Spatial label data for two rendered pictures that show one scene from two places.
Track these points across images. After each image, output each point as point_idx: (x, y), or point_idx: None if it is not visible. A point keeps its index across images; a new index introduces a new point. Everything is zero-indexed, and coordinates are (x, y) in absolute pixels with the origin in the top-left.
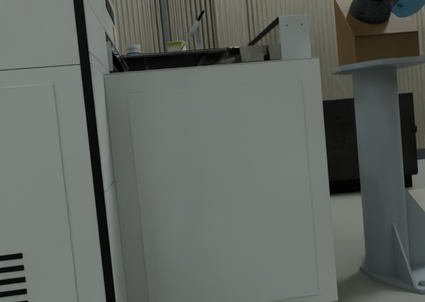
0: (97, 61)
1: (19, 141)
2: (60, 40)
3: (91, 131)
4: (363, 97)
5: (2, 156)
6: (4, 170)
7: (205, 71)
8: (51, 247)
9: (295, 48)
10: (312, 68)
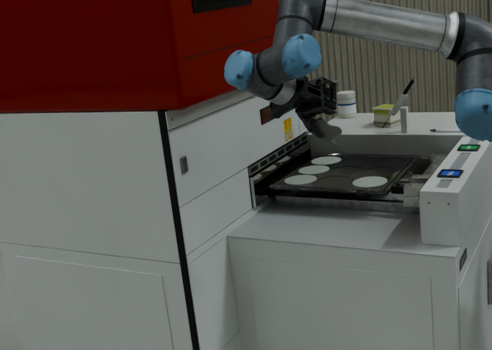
0: (209, 241)
1: (142, 313)
2: (165, 241)
3: (190, 318)
4: None
5: (132, 321)
6: (133, 332)
7: (321, 250)
8: None
9: (438, 231)
10: (446, 269)
